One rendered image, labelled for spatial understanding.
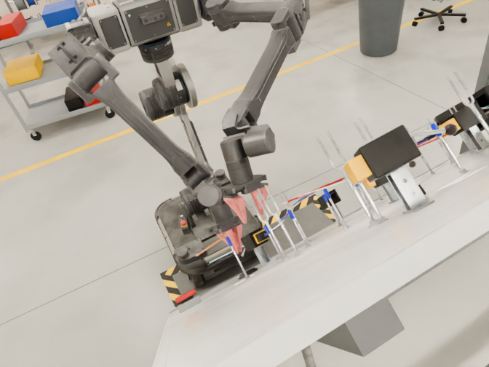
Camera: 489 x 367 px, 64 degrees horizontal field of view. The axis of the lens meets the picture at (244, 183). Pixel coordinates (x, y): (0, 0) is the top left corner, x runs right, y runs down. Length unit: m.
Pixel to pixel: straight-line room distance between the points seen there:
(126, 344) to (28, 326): 0.66
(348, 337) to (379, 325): 0.02
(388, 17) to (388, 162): 3.95
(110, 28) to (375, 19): 3.20
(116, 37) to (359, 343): 1.43
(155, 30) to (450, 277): 1.33
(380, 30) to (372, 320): 4.17
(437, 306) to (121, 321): 1.69
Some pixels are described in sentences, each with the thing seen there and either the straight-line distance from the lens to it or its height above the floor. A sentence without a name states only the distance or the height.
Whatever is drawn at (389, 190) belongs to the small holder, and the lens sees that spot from 0.82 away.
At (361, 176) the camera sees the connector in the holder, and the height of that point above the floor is 1.59.
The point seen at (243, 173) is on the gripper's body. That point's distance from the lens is 0.92.
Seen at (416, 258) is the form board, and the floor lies 1.67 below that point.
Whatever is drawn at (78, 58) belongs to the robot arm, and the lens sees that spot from 1.07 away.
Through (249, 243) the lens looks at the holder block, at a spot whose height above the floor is 1.12.
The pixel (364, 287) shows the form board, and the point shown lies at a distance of 0.26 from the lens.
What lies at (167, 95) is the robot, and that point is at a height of 1.15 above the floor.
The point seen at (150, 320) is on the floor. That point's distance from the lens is 2.35.
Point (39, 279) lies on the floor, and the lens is 2.91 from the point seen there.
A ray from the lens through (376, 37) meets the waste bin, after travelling 4.44.
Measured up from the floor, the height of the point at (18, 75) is 0.64.
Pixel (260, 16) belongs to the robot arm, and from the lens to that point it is 1.36.
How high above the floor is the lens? 1.88
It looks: 40 degrees down
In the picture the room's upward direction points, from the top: 12 degrees counter-clockwise
